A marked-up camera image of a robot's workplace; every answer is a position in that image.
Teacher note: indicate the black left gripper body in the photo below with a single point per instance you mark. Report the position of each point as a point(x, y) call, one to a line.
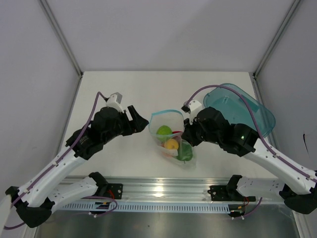
point(124, 126)

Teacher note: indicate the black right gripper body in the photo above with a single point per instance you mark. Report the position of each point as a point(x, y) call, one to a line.
point(196, 135)

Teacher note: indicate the dark green toy bell pepper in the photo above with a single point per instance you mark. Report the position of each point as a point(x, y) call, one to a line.
point(185, 152)

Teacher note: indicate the yellow toy lemon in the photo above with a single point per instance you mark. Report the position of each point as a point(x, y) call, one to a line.
point(171, 144)

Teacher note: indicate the clear zip bag teal zipper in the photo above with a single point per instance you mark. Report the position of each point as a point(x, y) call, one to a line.
point(174, 119)

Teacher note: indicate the light green toy fruit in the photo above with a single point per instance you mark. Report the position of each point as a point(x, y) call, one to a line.
point(164, 130)

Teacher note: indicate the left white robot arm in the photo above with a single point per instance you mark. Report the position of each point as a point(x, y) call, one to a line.
point(38, 199)

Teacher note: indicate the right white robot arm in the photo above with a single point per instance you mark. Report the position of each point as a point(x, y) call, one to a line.
point(294, 184)

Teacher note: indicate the teal plastic tub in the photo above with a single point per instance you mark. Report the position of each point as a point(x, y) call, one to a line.
point(235, 111)

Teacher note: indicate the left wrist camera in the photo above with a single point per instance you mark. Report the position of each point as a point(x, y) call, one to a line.
point(114, 99)

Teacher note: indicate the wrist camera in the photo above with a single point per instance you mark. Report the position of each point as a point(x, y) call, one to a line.
point(192, 106)
point(114, 99)

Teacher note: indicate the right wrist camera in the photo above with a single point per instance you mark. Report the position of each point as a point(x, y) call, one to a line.
point(192, 106)

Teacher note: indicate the aluminium mounting rail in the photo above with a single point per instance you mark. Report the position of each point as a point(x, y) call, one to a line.
point(167, 190)

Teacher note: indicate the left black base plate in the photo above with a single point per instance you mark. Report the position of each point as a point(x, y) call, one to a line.
point(112, 190)

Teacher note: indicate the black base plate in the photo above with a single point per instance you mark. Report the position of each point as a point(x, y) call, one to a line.
point(112, 190)
point(226, 193)

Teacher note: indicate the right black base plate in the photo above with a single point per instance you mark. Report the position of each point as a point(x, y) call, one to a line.
point(226, 193)

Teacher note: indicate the white slotted cable duct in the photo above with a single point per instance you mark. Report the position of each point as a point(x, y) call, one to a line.
point(94, 206)

